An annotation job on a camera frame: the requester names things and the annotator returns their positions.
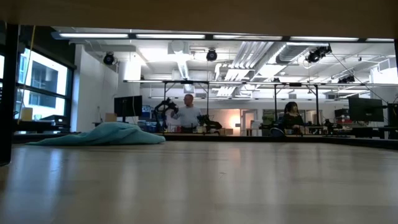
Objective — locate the small black monitor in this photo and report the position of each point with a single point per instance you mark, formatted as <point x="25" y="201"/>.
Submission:
<point x="128" y="105"/>

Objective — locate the yellow box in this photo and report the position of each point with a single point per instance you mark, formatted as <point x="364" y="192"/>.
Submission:
<point x="26" y="114"/>

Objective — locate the black overhead rig frame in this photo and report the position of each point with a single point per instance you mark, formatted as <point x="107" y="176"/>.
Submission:
<point x="275" y="93"/>

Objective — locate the large black monitor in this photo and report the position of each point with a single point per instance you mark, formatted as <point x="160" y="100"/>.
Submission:
<point x="366" y="109"/>

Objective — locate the black ceiling speaker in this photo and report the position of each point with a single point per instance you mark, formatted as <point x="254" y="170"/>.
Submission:
<point x="109" y="58"/>
<point x="211" y="55"/>

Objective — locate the person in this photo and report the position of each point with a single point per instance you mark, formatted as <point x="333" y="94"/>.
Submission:
<point x="188" y="116"/>
<point x="292" y="119"/>

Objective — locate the teal microfibre cloth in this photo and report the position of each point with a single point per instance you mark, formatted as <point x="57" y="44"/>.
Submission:
<point x="105" y="135"/>

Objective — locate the cardboard box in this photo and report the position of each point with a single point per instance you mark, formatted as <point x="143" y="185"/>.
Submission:
<point x="111" y="117"/>

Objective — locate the black table frame rail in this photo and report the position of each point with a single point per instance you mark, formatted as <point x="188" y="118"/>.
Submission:
<point x="311" y="140"/>

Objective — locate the black ceiling camera cluster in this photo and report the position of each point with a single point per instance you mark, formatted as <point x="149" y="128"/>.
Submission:
<point x="317" y="54"/>

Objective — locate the black background robot arm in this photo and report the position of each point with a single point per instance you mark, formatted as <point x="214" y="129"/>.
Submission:
<point x="163" y="107"/>
<point x="211" y="124"/>

